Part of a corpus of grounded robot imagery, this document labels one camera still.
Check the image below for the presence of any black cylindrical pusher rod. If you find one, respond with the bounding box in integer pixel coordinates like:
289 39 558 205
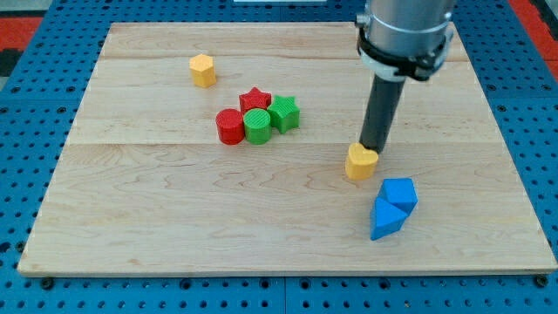
359 75 405 154

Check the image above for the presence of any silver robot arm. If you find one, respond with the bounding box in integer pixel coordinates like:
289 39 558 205
355 0 456 154

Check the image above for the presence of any yellow heart block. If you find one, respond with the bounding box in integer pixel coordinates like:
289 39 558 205
344 142 379 181

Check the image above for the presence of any yellow hexagon block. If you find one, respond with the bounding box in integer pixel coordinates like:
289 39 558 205
189 54 217 88

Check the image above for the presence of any blue pentagon block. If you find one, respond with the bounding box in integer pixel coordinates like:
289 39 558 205
378 178 419 215

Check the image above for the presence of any green star block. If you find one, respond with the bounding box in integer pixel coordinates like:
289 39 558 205
267 95 300 133

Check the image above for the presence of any blue triangle block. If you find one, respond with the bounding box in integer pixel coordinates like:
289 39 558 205
370 197 408 241

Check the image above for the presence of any green cylinder block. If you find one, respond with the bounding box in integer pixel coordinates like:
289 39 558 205
243 108 272 145

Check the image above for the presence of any red star block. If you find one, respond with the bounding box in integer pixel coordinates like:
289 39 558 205
239 87 272 114

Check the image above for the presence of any red cylinder block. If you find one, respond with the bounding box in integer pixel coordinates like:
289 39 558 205
215 108 244 145

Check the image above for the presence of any wooden board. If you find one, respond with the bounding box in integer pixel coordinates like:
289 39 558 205
18 23 557 277

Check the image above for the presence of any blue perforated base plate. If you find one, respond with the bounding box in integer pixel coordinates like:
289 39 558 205
1 1 557 313

